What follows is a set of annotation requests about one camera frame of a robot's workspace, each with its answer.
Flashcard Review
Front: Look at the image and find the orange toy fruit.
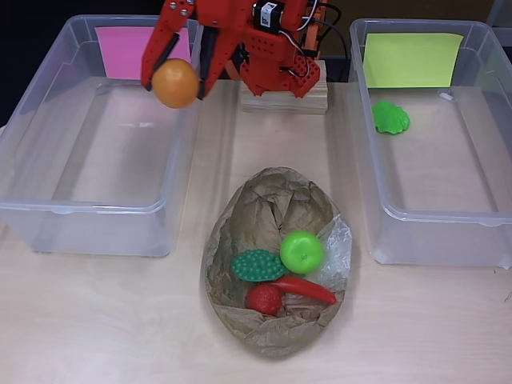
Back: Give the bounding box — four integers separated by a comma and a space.
150, 58, 200, 110

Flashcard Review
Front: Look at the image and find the light green toy lettuce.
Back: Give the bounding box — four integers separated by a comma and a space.
370, 99, 412, 136

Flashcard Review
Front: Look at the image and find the dark green bumpy toy vegetable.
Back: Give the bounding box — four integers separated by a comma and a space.
230, 248, 287, 283

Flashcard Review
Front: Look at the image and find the light green toy apple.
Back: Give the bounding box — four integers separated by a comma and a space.
278, 230, 324, 275

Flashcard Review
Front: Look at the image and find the red toy strawberry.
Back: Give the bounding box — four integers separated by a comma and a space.
245, 283, 283, 317

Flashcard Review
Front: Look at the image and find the red toy chili pepper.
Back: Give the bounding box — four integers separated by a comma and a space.
267, 275, 338, 305

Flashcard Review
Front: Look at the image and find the clear plastic bin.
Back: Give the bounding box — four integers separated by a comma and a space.
348, 18, 512, 268
0, 14, 205, 259

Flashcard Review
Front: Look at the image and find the pink paper note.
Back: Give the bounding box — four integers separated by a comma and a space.
94, 26, 191, 79

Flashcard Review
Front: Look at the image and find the wooden base block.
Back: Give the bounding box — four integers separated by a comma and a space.
239, 59, 329, 116

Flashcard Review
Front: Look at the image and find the yellow paper note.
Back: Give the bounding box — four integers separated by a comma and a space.
362, 32, 465, 89

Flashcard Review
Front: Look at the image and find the crumpled brown paper bag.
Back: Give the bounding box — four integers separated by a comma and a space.
199, 166, 355, 360

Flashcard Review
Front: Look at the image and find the black power cable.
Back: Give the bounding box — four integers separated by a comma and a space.
319, 3, 350, 61

